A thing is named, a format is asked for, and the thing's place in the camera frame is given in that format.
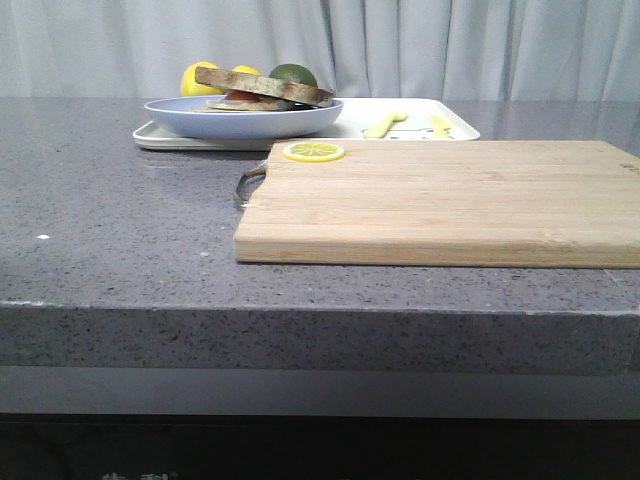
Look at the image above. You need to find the metal cutting board handle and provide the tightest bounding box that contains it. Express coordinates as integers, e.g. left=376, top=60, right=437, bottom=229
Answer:
left=233, top=161, right=267, bottom=210

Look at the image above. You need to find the left yellow lemon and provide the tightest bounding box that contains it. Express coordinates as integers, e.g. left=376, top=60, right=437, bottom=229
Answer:
left=180, top=61, right=225, bottom=96

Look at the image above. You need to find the yellow plastic fork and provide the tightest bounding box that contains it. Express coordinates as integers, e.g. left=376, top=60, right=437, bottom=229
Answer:
left=362, top=110, right=408, bottom=139

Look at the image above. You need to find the wooden cutting board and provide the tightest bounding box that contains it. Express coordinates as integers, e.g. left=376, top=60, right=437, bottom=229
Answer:
left=234, top=140, right=639, bottom=268

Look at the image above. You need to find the light blue plate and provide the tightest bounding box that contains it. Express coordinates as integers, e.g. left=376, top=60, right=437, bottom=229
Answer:
left=144, top=95, right=344, bottom=140

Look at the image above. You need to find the green lime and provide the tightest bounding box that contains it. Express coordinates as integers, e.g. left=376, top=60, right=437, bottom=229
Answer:
left=269, top=63, right=318, bottom=88

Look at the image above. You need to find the yellow plastic knife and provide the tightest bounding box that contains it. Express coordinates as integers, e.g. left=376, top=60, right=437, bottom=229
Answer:
left=429, top=114, right=452, bottom=139

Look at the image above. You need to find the right yellow lemon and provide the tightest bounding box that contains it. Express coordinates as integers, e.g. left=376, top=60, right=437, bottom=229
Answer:
left=232, top=65, right=262, bottom=76

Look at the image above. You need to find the white rectangular tray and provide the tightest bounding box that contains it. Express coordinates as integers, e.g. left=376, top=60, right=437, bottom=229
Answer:
left=133, top=98, right=480, bottom=151

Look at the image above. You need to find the lemon slice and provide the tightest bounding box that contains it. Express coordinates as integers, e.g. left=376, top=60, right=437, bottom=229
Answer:
left=282, top=142, right=345, bottom=163

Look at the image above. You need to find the grey curtain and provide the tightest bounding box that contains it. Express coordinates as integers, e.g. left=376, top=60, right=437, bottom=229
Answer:
left=1, top=1, right=639, bottom=102

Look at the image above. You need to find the yellow lemon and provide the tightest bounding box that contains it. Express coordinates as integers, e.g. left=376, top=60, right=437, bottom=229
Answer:
left=180, top=61, right=225, bottom=96
left=232, top=65, right=262, bottom=76

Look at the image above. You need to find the bread slice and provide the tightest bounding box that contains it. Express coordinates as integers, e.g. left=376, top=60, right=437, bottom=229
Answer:
left=193, top=102, right=285, bottom=112
left=194, top=66, right=334, bottom=107

